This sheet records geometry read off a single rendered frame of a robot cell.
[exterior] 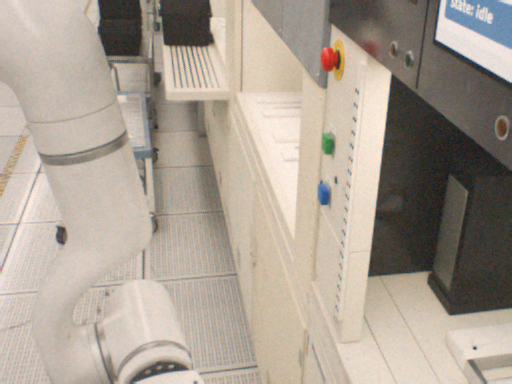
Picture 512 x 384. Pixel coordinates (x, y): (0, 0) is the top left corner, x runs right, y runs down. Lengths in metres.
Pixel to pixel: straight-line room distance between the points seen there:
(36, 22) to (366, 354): 0.77
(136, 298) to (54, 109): 0.28
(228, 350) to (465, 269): 1.41
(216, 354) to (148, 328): 1.68
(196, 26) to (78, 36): 2.75
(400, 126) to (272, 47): 1.35
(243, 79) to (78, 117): 1.87
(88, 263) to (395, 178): 0.68
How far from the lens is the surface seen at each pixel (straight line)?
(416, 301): 1.27
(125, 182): 0.67
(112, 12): 4.47
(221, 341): 2.48
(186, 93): 2.65
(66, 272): 0.71
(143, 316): 0.77
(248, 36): 2.43
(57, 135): 0.64
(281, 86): 2.51
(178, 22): 3.37
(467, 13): 0.61
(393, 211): 1.24
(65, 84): 0.62
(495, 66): 0.56
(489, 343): 1.15
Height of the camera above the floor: 1.60
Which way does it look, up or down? 25 degrees down
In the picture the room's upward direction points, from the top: 4 degrees clockwise
